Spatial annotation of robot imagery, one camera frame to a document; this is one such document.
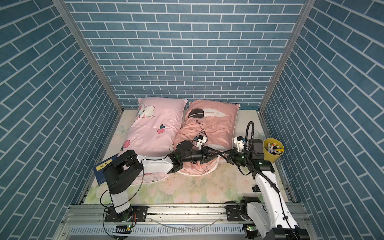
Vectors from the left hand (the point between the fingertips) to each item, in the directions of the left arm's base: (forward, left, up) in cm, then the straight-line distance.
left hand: (222, 157), depth 74 cm
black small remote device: (-10, -19, -15) cm, 26 cm away
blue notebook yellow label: (+2, +71, -19) cm, 73 cm away
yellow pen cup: (+9, -31, -6) cm, 32 cm away
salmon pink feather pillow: (+31, +3, -11) cm, 33 cm away
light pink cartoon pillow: (+25, +41, -9) cm, 48 cm away
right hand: (+2, 0, -1) cm, 2 cm away
